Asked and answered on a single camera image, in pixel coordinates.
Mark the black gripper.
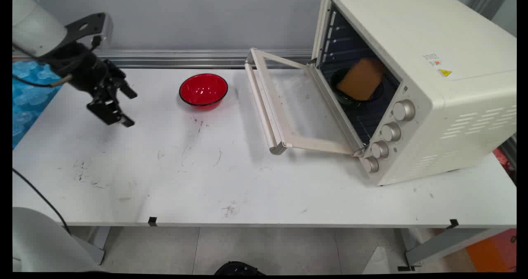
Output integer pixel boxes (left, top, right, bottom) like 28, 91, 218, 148
40, 42, 138, 128

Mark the black round object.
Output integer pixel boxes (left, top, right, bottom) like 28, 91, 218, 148
214, 261, 266, 276

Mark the red patterned item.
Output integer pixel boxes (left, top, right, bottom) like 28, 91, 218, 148
493, 147, 516, 185

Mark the cream toaster oven body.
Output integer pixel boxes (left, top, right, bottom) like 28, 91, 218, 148
311, 0, 517, 187

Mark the blue bubble wrap sheet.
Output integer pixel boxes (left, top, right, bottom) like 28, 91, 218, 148
12, 61, 63, 150

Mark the orange box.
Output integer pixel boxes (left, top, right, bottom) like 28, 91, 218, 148
465, 229, 517, 272

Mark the red bowl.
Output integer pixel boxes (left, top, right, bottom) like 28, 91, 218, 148
179, 73, 229, 110

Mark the grey table leg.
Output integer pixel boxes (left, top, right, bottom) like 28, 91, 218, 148
400, 228, 516, 267
68, 226, 111, 265

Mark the cream glass oven door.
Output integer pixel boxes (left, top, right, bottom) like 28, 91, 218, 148
244, 47, 366, 156

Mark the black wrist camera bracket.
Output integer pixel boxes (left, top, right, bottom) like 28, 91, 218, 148
64, 12, 114, 51

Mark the dark green bowl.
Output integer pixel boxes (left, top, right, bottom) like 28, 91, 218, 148
330, 68, 384, 108

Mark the brown bread slice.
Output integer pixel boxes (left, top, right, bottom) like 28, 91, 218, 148
336, 58, 384, 101

